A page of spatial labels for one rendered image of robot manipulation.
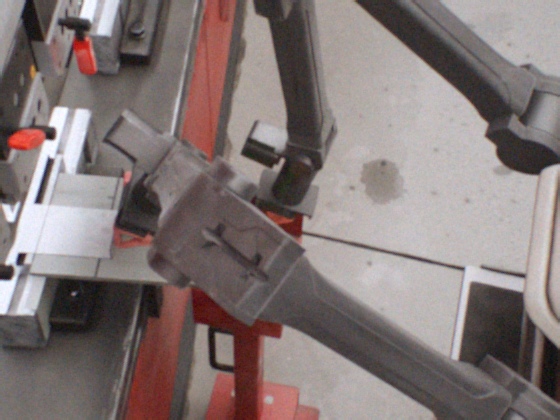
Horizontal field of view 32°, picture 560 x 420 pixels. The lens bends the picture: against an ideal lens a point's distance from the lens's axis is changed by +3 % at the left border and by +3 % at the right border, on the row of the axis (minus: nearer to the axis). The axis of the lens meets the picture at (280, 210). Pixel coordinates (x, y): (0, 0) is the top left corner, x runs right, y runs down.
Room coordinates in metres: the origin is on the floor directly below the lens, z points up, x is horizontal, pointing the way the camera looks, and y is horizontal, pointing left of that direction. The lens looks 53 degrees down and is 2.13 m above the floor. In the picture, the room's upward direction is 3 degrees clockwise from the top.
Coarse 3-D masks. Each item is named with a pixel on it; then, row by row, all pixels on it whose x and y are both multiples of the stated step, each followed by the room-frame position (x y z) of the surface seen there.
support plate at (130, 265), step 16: (64, 176) 0.90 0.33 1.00; (80, 176) 0.90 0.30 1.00; (96, 176) 0.90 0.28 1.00; (64, 192) 0.87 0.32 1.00; (80, 192) 0.87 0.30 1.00; (96, 192) 0.87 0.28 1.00; (112, 192) 0.87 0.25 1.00; (96, 208) 0.84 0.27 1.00; (48, 256) 0.75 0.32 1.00; (64, 256) 0.75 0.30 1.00; (128, 256) 0.75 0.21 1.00; (144, 256) 0.76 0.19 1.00; (32, 272) 0.72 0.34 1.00; (48, 272) 0.72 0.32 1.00; (64, 272) 0.72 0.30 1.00; (80, 272) 0.73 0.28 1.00; (112, 272) 0.73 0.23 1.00; (128, 272) 0.73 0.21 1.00; (144, 272) 0.73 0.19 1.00
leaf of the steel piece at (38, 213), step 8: (32, 208) 0.83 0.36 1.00; (40, 208) 0.83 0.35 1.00; (48, 208) 0.83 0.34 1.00; (32, 216) 0.82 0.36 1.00; (40, 216) 0.82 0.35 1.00; (32, 224) 0.80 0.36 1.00; (40, 224) 0.80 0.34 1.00; (24, 232) 0.79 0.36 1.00; (32, 232) 0.79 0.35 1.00; (40, 232) 0.79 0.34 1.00; (24, 240) 0.77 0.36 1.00; (32, 240) 0.77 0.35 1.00; (24, 248) 0.76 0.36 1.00; (32, 248) 0.76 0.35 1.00
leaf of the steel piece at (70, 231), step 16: (64, 208) 0.83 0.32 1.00; (80, 208) 0.84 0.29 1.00; (48, 224) 0.80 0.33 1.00; (64, 224) 0.81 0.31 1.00; (80, 224) 0.81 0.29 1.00; (96, 224) 0.81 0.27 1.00; (112, 224) 0.81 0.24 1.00; (48, 240) 0.78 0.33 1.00; (64, 240) 0.78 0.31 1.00; (80, 240) 0.78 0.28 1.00; (96, 240) 0.78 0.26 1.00; (112, 240) 0.77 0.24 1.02; (80, 256) 0.75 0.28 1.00; (96, 256) 0.75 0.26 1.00; (112, 256) 0.75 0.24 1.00
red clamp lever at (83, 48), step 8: (64, 24) 0.96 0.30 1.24; (72, 24) 0.96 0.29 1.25; (80, 24) 0.96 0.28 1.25; (88, 24) 0.96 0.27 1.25; (80, 32) 0.96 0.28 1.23; (80, 40) 0.96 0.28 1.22; (88, 40) 0.96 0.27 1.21; (80, 48) 0.96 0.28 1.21; (88, 48) 0.96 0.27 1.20; (80, 56) 0.96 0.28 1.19; (88, 56) 0.96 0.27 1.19; (80, 64) 0.96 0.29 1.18; (88, 64) 0.96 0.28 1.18; (88, 72) 0.96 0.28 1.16
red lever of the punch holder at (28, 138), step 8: (24, 128) 0.76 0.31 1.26; (32, 128) 0.76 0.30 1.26; (40, 128) 0.76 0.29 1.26; (48, 128) 0.76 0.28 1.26; (56, 128) 0.76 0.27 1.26; (16, 136) 0.70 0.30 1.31; (24, 136) 0.70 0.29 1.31; (32, 136) 0.71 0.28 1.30; (40, 136) 0.72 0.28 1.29; (48, 136) 0.75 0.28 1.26; (56, 136) 0.76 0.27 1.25; (16, 144) 0.69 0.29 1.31; (24, 144) 0.69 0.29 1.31; (32, 144) 0.70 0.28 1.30; (40, 144) 0.72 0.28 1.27
